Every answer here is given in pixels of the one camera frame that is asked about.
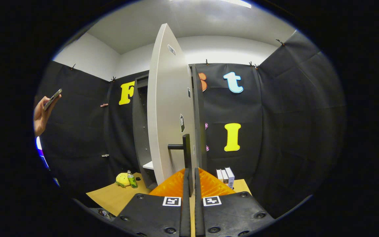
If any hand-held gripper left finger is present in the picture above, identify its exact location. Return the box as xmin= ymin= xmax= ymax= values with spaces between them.
xmin=112 ymin=168 xmax=191 ymax=237

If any green drink bottle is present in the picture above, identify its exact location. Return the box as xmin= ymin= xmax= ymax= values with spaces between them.
xmin=127 ymin=170 xmax=138 ymax=189

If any black cabinet door handle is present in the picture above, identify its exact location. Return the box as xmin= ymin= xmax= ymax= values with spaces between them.
xmin=168 ymin=134 xmax=192 ymax=171

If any long ceiling light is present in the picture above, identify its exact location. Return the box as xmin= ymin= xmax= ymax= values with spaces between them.
xmin=219 ymin=0 xmax=252 ymax=9

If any yellow plush toy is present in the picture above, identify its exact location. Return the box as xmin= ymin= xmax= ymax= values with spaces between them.
xmin=115 ymin=172 xmax=131 ymax=188

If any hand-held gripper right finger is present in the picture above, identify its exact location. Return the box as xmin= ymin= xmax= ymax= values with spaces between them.
xmin=194 ymin=167 xmax=276 ymax=237

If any dark grey shoe cabinet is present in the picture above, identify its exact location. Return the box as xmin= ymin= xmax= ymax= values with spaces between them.
xmin=132 ymin=65 xmax=208 ymax=190

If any dark smartphone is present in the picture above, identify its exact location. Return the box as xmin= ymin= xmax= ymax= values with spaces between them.
xmin=43 ymin=88 xmax=63 ymax=111

